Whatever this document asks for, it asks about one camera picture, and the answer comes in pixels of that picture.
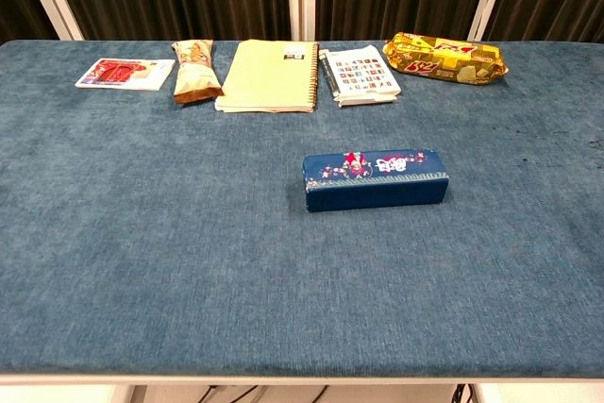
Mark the red picture card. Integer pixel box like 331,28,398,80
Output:
74,58,176,92

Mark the blue table cloth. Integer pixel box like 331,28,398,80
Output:
0,39,604,378

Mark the kraft spiral notebook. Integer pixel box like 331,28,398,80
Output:
214,39,320,115

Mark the black cable bundle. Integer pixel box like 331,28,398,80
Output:
188,384,265,403

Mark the yellow biscuit package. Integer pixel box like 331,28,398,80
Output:
381,31,510,86

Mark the white stamp-print booklet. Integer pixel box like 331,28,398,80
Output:
318,44,402,109

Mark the beige snack packet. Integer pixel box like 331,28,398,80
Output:
170,39,225,106

